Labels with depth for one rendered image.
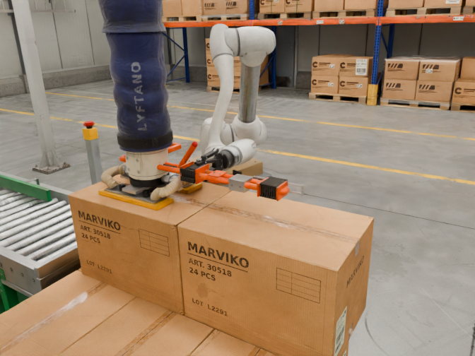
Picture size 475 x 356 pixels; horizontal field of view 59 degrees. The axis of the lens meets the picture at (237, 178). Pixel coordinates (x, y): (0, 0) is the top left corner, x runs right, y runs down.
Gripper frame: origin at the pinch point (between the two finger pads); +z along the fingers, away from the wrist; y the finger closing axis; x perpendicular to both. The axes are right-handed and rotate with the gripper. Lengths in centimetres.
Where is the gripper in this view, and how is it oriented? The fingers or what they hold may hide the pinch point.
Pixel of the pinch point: (197, 172)
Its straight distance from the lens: 166.7
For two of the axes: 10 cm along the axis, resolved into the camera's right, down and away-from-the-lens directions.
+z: -5.4, 3.0, -7.9
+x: -8.4, -1.7, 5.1
